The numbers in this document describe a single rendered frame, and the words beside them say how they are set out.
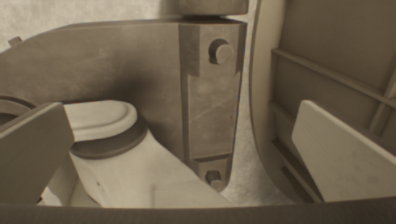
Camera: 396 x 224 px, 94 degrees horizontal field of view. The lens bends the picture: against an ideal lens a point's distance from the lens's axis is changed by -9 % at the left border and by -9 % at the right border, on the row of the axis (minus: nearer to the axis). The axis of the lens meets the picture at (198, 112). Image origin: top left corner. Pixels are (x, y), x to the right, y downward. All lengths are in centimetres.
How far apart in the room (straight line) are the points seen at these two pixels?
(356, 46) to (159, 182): 45
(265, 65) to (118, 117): 51
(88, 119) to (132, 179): 12
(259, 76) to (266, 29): 15
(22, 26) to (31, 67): 20
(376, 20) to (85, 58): 57
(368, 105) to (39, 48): 66
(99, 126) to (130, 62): 17
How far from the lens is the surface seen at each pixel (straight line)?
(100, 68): 47
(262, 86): 74
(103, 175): 32
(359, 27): 52
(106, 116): 36
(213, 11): 43
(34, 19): 68
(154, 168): 31
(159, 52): 45
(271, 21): 69
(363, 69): 51
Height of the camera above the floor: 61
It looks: 59 degrees down
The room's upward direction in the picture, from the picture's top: 155 degrees clockwise
